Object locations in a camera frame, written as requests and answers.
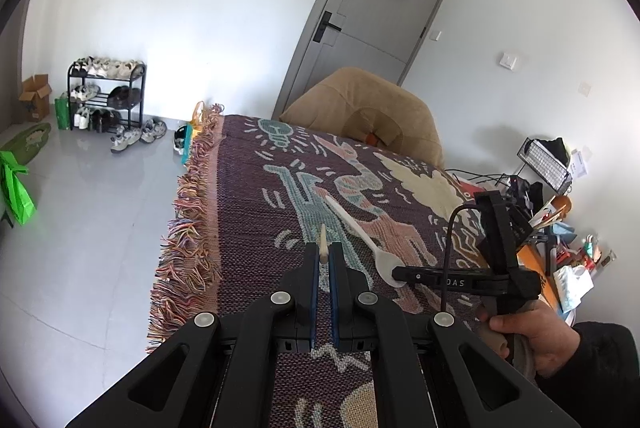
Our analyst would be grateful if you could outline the tan chair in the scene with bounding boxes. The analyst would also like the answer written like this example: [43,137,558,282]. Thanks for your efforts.
[279,66,445,169]

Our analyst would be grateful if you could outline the grey sneaker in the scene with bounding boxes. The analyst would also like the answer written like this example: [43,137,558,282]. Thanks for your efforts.
[110,128,143,155]
[140,118,168,143]

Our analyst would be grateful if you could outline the grey door with handle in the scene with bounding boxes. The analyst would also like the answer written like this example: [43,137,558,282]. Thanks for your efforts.
[271,0,458,121]

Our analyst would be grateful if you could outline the black cloth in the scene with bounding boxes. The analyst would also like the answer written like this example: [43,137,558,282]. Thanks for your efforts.
[542,137,571,166]

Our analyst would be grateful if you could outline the group of shoes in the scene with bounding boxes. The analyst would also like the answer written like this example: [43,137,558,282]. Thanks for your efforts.
[70,56,146,131]

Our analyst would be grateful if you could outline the orange red printed mat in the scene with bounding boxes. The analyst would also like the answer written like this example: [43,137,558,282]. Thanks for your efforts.
[450,178,561,311]

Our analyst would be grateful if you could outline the person's right forearm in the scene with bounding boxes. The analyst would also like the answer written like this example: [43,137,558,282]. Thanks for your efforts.
[530,320,640,428]

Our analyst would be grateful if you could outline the black device with cables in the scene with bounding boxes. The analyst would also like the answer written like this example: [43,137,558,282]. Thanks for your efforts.
[500,175,546,229]

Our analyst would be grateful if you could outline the white papers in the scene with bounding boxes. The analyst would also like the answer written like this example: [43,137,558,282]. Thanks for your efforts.
[567,149,588,179]

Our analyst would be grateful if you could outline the light blue box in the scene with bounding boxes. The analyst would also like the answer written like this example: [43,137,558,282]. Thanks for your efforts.
[550,220,581,241]

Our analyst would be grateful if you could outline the white plastic bag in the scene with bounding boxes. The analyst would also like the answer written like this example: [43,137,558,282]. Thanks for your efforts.
[552,264,596,313]

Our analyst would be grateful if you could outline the cream spoon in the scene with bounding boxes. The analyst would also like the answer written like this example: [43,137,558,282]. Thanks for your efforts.
[325,194,408,289]

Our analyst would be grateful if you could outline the teal box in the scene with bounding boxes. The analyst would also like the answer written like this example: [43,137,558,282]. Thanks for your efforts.
[172,124,196,166]

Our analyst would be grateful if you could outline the person's right hand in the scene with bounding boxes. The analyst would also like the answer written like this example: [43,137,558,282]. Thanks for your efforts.
[487,300,583,379]

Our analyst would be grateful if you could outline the printed blanket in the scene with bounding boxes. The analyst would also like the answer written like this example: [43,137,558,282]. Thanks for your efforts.
[146,102,506,428]

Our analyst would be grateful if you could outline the green floor mat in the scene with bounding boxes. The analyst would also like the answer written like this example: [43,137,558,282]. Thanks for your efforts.
[0,122,52,166]

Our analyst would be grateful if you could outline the black shoe rack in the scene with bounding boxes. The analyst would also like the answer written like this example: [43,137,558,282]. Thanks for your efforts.
[67,56,147,133]

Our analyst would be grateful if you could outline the bright green bag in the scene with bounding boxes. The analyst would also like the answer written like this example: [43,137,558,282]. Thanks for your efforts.
[0,150,37,226]

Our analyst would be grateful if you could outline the black door handle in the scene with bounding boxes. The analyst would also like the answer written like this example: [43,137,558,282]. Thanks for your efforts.
[312,11,343,43]

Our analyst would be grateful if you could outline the black table cable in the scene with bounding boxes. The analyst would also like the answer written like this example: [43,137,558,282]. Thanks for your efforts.
[445,168,516,189]

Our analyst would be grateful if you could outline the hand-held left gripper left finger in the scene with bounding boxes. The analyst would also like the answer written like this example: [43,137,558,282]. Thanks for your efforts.
[65,242,321,428]

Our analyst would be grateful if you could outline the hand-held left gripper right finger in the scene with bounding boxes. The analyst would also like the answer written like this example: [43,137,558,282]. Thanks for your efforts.
[327,242,581,428]

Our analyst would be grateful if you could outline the black wire basket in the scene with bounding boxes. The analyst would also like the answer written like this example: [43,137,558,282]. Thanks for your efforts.
[515,138,573,196]

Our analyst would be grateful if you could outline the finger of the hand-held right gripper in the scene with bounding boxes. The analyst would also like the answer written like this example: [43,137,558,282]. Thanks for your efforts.
[390,265,490,295]

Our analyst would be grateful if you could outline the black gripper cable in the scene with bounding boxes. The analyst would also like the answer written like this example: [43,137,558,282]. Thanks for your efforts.
[441,204,483,311]

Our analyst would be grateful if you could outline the cardboard box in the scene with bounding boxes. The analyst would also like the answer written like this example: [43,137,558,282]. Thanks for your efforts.
[19,74,53,123]

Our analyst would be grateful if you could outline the dark green bag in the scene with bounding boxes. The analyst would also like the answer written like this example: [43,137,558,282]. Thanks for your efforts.
[55,92,73,131]

